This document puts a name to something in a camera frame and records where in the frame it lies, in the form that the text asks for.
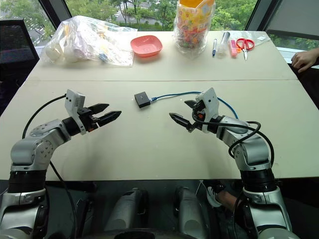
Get clear plastic tube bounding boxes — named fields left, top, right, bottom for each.
left=216, top=31, right=231, bottom=58

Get grey robot right leg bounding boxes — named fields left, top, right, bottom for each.
left=173, top=186, right=207, bottom=237

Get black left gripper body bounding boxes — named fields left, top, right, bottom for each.
left=77, top=107, right=100, bottom=132

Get blue cable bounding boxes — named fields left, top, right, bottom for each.
left=149, top=91, right=239, bottom=120

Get pink plastic bowl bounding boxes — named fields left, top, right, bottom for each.
left=130, top=35, right=163, bottom=58

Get black office chair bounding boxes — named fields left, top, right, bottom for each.
left=0, top=18, right=40, bottom=83

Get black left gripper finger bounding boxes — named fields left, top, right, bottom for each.
left=96, top=110, right=122, bottom=127
left=88, top=103, right=110, bottom=115

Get clear bag of white items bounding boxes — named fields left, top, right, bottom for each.
left=39, top=15, right=138, bottom=67

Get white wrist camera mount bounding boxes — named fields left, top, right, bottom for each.
left=65, top=89, right=87, bottom=135
left=195, top=87, right=220, bottom=132

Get bystander bare hand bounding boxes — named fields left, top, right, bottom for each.
left=291, top=50, right=318, bottom=74

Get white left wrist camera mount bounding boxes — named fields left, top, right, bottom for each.
left=65, top=89, right=87, bottom=135

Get grey robot leg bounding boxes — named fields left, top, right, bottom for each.
left=173, top=186, right=207, bottom=237
left=104, top=187, right=149, bottom=234

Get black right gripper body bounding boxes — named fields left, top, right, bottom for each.
left=186, top=102, right=209, bottom=133

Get white and black sneaker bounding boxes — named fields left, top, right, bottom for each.
left=206, top=184, right=226, bottom=208

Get red handled scissors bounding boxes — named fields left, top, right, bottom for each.
left=235, top=37, right=255, bottom=61

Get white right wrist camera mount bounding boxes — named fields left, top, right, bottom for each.
left=195, top=87, right=220, bottom=132

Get small black box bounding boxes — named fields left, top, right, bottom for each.
left=134, top=91, right=152, bottom=109

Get grey robot left leg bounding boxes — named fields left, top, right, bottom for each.
left=104, top=187, right=149, bottom=234

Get small clear plastic bag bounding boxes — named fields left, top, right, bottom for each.
left=243, top=30, right=272, bottom=47

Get clear bag of colourful snacks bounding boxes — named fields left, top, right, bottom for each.
left=172, top=0, right=216, bottom=59

